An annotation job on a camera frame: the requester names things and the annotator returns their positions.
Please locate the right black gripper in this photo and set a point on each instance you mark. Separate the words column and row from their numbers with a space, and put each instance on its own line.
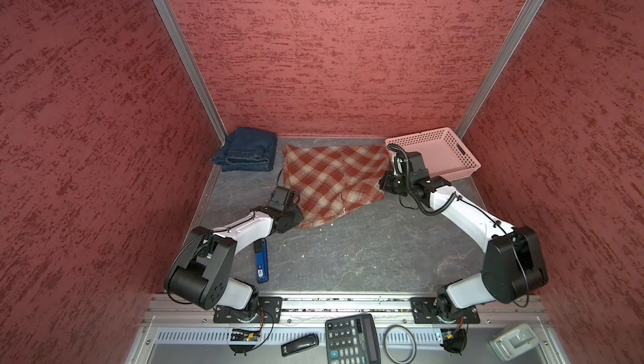
column 384, row 183

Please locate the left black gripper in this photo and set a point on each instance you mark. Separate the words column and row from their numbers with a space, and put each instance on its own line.
column 298, row 218

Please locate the red cloth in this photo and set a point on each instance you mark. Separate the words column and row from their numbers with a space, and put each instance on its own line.
column 334, row 181

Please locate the dark denim button skirt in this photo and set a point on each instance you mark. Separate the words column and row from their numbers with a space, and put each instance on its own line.
column 263, row 167

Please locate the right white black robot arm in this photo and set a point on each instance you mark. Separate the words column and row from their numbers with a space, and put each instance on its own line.
column 513, row 266

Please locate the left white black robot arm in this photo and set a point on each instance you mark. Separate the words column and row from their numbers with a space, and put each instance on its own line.
column 201, row 273

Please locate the pink perforated plastic basket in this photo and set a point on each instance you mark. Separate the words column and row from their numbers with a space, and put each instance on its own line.
column 443, row 152

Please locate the left circuit board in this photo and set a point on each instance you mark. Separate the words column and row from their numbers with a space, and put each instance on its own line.
column 246, row 336

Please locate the circuit board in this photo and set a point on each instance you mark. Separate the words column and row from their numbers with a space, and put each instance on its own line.
column 454, row 341
column 246, row 336

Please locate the black calculator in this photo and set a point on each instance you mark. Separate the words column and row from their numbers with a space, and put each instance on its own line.
column 352, row 340

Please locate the right circuit board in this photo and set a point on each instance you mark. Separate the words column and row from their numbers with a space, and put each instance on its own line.
column 454, row 341

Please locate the grey white box device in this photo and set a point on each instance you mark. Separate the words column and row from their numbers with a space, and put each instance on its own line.
column 514, row 342

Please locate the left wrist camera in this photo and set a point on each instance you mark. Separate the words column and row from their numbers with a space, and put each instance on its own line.
column 281, row 199

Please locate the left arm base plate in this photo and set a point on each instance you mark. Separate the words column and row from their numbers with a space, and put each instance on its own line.
column 269, row 308

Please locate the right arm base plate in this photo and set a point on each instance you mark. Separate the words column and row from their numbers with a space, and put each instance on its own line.
column 425, row 310

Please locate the aluminium front rail frame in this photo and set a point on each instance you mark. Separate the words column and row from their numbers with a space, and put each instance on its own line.
column 172, row 333

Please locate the right aluminium corner post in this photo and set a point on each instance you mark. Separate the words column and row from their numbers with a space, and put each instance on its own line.
column 513, row 39

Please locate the aluminium corner post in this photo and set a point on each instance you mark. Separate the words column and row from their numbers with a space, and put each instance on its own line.
column 513, row 39
column 189, row 62

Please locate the left aluminium corner post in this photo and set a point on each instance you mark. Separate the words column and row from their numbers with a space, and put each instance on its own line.
column 189, row 62

